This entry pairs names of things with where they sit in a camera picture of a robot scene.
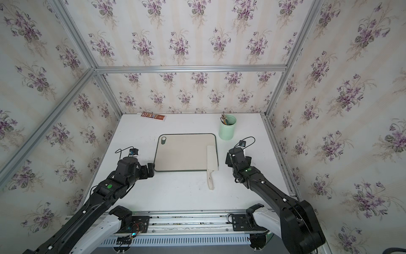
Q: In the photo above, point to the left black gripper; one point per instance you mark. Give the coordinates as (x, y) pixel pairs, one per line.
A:
(146, 175)

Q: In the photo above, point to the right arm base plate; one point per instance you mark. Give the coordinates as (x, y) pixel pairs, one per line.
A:
(240, 223)

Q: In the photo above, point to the white ventilation grille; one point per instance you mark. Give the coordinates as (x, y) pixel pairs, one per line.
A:
(179, 241)

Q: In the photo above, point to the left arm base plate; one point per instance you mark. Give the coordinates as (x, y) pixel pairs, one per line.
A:
(138, 224)

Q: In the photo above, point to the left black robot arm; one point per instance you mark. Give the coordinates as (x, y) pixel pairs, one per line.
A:
(116, 186)

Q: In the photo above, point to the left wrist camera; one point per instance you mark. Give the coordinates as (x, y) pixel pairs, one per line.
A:
(133, 152)

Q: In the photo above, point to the green pencil cup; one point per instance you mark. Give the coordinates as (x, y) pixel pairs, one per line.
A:
(227, 132)

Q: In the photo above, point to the coloured pencils bundle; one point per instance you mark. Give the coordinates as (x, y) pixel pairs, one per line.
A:
(224, 119)

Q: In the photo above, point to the beige cutting board green rim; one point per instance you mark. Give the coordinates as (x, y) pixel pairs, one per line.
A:
(183, 152)

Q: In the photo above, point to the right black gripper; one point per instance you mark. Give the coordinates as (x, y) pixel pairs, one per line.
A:
(228, 160)

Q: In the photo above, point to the red snack packet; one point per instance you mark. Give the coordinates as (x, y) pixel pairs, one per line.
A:
(150, 115)

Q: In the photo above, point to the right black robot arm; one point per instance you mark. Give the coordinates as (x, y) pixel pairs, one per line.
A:
(295, 221)

